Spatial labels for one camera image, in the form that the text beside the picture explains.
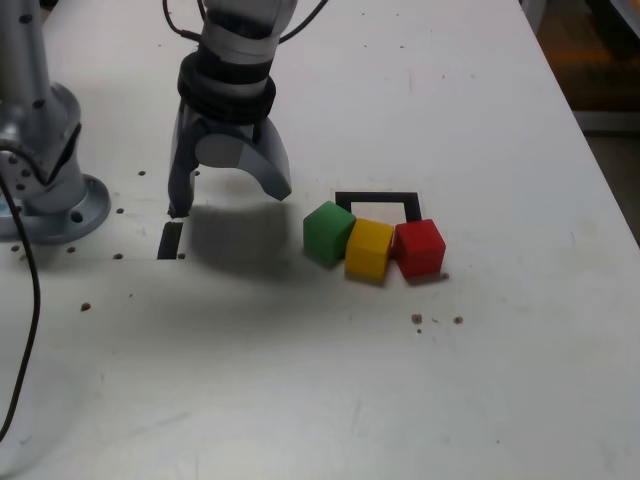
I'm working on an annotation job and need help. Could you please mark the black tape square outline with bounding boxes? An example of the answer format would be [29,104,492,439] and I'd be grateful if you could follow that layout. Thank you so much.
[333,190,424,224]

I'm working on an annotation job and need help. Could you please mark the green cube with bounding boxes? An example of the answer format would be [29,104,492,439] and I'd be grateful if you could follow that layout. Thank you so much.
[303,200,357,266]

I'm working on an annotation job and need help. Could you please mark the red cube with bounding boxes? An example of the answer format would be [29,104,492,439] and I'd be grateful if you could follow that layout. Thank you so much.
[392,218,447,280]

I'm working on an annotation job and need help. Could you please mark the black tape strip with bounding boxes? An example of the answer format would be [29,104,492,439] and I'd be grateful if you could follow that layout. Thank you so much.
[156,215,184,261]

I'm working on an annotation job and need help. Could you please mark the yellow cube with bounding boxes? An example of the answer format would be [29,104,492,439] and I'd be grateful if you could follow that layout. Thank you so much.
[344,218,395,281]

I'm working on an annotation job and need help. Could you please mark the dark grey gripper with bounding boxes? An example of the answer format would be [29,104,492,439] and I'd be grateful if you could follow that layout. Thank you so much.
[167,98,294,219]

